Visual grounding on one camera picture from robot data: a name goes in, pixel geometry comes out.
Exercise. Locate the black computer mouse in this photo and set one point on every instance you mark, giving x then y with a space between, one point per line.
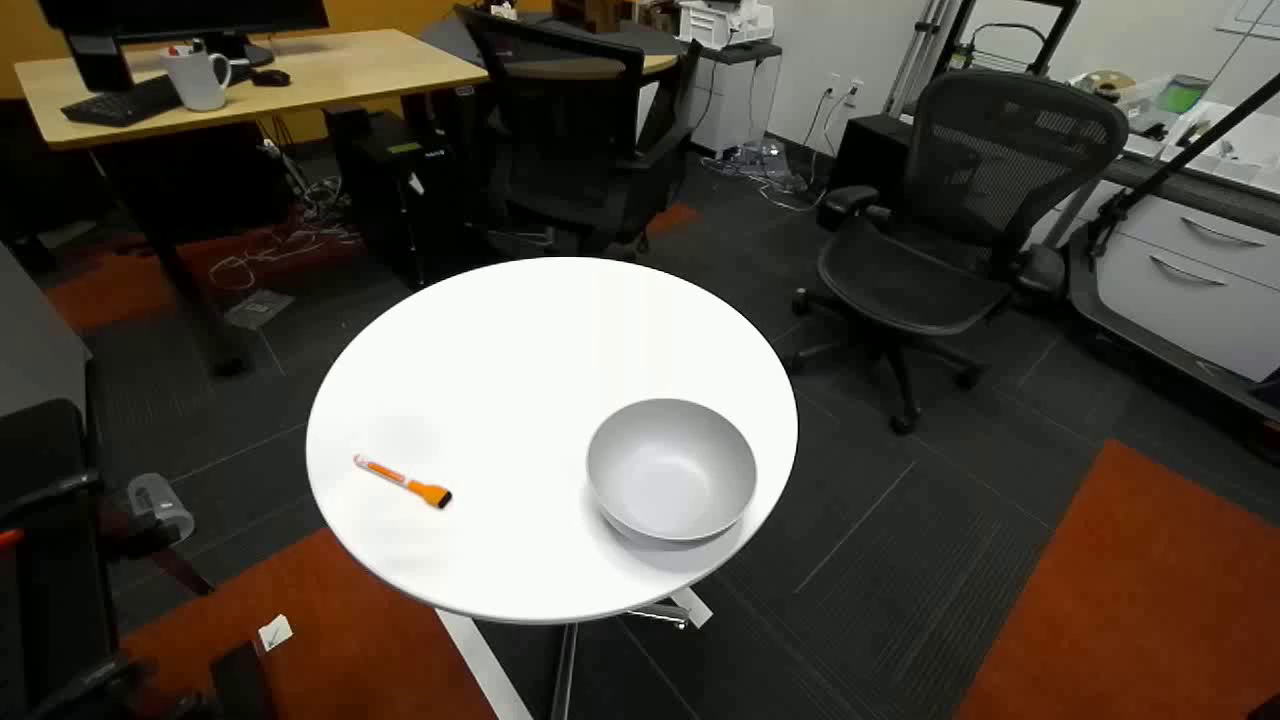
269 76

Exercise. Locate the small white paper scrap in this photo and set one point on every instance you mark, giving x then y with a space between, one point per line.
273 635

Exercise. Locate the black box on floor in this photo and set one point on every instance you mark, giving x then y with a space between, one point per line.
874 154

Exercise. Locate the dark grey cabinet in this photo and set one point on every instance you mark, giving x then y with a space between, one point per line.
35 346

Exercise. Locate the white drawer cabinet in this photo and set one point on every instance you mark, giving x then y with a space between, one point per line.
1187 304

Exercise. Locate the orange and white marker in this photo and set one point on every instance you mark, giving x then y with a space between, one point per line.
402 476

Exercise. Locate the green box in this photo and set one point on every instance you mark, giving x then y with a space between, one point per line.
1182 93

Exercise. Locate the white printer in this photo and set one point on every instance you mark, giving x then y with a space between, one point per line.
725 27

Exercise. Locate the small white cabinet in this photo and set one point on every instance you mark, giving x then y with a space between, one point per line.
733 105

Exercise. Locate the white mug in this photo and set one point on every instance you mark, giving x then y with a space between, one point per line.
203 80

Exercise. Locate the black keyboard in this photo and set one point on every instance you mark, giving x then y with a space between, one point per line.
122 105

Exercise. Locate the white round bowl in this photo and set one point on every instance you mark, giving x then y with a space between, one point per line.
664 473

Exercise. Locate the black computer monitor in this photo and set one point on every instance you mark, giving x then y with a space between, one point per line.
174 12

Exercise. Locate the black padded office chair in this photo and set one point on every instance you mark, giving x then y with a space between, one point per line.
563 122

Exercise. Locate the small grey cylindrical object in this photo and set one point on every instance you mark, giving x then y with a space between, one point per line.
161 504

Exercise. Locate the black mesh office chair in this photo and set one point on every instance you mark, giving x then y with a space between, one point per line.
906 282

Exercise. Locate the white table base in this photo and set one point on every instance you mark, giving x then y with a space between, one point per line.
482 661

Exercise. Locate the black kick scooter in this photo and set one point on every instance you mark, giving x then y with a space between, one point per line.
1041 273

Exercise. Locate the black computer tower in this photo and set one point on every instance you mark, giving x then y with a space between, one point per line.
385 185

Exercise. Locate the black upright post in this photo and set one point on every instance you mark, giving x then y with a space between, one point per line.
242 686

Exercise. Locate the light wooden desk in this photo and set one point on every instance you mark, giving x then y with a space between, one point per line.
344 65

